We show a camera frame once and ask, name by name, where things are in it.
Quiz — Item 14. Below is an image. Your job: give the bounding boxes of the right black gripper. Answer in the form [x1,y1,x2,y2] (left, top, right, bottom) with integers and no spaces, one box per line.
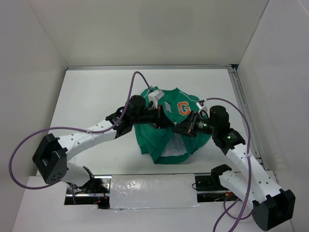
[171,110,217,137]

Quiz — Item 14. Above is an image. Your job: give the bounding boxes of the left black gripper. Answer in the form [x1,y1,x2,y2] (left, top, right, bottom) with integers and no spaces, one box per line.
[131,103,174,130]

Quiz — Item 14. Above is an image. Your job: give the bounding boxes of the green jacket with grey lining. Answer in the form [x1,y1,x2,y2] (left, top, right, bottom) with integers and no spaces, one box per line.
[134,87,211,164]

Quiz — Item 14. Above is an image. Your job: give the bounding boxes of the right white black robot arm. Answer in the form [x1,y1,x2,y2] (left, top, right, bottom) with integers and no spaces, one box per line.
[173,105,295,231]

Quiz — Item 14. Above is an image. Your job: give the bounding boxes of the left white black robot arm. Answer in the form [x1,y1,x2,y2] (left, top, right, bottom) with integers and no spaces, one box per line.
[32,95,174,193]

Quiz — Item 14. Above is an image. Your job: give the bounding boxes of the white front cover panel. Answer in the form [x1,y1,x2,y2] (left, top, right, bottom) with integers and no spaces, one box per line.
[109,174,199,209]

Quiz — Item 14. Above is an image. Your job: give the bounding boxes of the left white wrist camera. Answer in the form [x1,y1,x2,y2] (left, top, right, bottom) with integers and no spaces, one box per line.
[148,89,164,109]

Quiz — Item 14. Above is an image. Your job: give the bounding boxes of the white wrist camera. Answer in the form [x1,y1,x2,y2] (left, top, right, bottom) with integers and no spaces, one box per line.
[148,89,164,109]
[196,100,208,113]

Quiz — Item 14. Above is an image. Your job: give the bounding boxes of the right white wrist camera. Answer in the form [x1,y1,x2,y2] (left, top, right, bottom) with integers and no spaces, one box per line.
[196,100,208,113]

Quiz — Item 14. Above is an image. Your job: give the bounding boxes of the black metal base rail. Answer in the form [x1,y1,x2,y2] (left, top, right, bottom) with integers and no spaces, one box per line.
[64,174,236,209]

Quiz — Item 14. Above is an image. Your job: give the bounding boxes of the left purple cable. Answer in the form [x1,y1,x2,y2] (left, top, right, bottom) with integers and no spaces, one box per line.
[8,71,153,205]

